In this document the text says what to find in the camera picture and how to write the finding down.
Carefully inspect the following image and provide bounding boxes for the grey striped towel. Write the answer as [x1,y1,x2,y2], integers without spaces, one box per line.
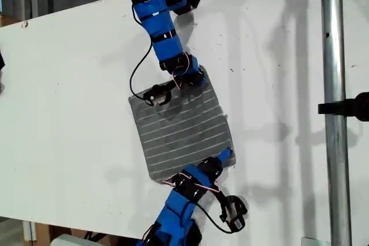
[127,66,237,184]

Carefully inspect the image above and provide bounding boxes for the black clamp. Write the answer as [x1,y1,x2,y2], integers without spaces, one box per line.
[317,92,369,123]

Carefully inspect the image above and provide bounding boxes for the black camera box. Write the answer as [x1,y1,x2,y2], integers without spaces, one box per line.
[214,190,249,233]
[142,81,177,107]

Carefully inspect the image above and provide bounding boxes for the black camera cable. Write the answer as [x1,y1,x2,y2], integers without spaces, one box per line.
[195,202,235,234]
[129,3,154,106]

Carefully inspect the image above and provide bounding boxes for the steel post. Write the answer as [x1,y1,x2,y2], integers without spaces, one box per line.
[319,0,353,246]

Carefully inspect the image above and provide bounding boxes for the white table leg bracket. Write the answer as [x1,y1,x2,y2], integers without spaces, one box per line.
[22,219,37,243]

